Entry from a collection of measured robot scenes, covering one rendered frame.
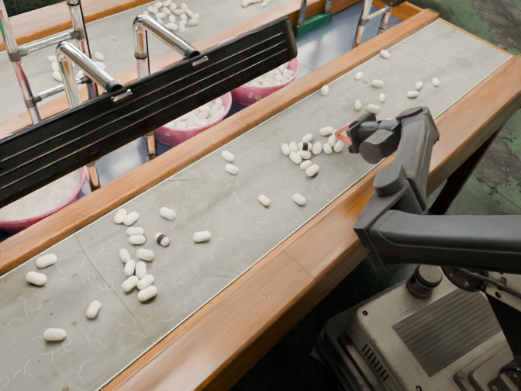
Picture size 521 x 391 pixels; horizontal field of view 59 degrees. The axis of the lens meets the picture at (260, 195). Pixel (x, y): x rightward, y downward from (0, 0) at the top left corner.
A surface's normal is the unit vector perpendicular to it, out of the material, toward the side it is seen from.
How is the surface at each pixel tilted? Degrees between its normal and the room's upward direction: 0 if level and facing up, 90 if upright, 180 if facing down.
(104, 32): 0
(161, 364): 0
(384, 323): 1
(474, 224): 47
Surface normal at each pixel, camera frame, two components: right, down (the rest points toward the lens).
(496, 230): -0.51, -0.81
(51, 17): 0.11, -0.65
